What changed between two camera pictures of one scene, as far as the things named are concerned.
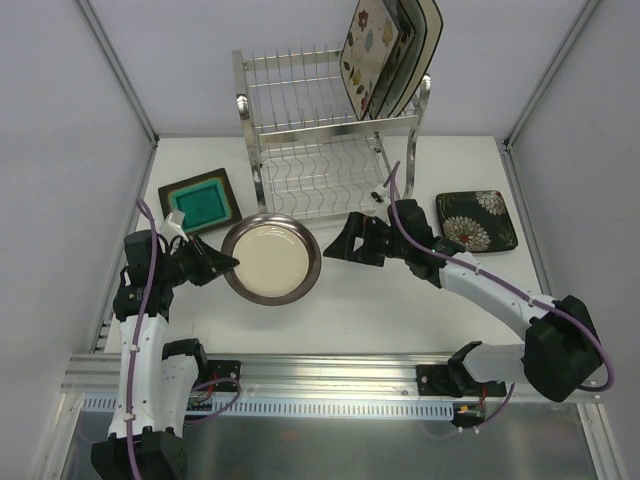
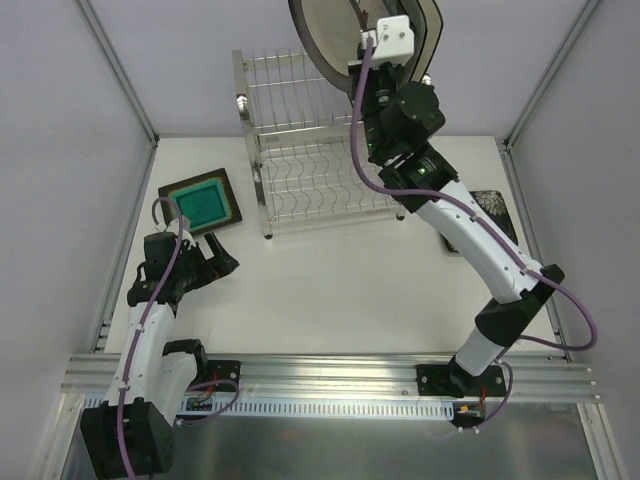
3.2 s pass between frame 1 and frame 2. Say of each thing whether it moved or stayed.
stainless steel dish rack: stayed
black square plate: stayed
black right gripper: moved
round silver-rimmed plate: moved
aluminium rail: stayed
